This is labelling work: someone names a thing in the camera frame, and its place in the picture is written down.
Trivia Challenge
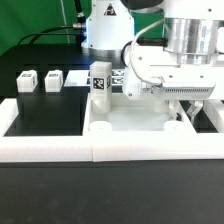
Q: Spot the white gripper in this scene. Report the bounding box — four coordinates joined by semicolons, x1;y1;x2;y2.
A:
122;44;224;124

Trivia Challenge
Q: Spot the white square tabletop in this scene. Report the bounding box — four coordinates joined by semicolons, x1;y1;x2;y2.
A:
83;93;196;135

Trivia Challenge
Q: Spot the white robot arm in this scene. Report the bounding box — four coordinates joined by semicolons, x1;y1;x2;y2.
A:
81;0;224;118

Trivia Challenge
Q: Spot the white U-shaped obstacle fence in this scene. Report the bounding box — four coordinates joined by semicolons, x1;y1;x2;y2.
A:
0;98;224;163

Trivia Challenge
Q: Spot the white sheet with AprilTags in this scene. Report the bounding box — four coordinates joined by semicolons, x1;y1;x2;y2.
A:
64;69;124;87

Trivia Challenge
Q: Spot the white camera cable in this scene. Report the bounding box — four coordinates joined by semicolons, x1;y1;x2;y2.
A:
128;17;166;88

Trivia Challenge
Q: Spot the black cable bundle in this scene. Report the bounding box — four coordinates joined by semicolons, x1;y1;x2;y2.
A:
17;0;88;46

